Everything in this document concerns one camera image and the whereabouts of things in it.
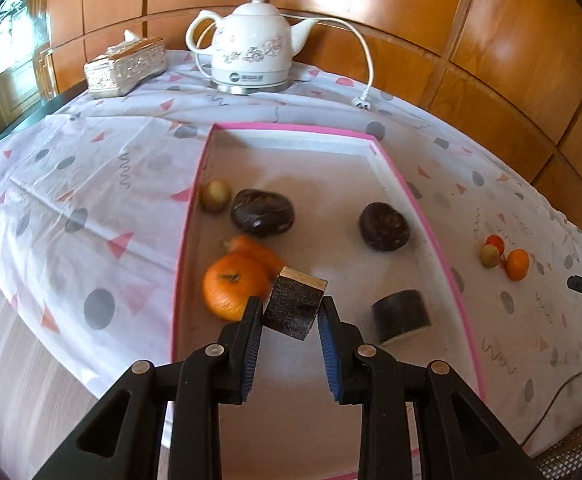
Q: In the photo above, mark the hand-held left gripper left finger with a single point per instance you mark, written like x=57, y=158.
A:
x=248, y=355

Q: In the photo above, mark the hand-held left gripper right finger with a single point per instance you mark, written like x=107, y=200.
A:
x=328, y=355

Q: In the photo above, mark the dark sugarcane piece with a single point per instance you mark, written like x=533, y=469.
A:
x=293, y=305
x=402, y=316

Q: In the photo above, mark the dark purple passion fruit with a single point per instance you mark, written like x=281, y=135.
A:
x=262, y=211
x=385, y=226

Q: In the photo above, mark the pink shallow box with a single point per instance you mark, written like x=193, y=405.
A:
x=321, y=180

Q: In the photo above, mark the orange mandarin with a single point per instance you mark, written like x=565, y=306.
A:
x=231, y=287

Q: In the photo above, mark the small orange kumquat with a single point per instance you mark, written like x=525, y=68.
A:
x=517, y=264

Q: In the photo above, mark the orange carrot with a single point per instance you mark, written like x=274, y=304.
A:
x=258, y=255

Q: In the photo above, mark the small yellow-green fruit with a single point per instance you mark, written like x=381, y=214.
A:
x=490, y=256

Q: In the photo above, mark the small red tomato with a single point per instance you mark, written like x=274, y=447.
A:
x=495, y=241

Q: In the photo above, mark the perforated brown panel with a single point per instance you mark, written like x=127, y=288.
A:
x=576, y=447

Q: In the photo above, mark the small tan round fruit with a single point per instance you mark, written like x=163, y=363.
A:
x=216, y=196

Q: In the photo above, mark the white patterned tablecloth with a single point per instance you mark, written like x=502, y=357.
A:
x=96, y=185

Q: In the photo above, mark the silver kettle base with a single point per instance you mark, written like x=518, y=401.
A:
x=251, y=87

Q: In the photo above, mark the white ceramic electric kettle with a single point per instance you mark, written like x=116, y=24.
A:
x=251, y=40
x=368, y=60

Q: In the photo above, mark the ornate cream tissue box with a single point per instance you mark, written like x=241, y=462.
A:
x=126, y=67

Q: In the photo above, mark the white tissue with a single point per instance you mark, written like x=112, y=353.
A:
x=131, y=36

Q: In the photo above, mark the black television screen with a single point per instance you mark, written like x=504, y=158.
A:
x=6, y=50

